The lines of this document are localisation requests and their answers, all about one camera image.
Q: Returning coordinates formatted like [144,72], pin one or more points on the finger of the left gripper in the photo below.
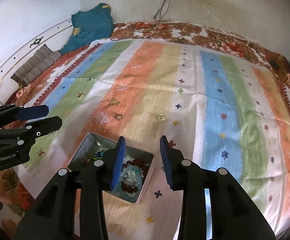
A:
[11,113]
[32,129]

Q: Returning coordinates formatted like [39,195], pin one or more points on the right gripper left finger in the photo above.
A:
[51,216]

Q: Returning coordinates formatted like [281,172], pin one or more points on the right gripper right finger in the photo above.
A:
[234,214]

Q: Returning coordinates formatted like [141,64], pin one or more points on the brown floral bedsheet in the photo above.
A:
[209,35]

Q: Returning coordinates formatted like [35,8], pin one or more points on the striped brown pillow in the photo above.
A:
[41,60]

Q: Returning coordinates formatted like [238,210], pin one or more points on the white headboard with ornament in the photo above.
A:
[55,38]

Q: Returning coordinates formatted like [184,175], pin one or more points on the silver metal tin box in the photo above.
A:
[137,165]

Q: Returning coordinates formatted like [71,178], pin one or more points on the teal blue garment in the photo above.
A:
[88,26]

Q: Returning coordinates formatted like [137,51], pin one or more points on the small black object on bed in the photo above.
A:
[274,65]

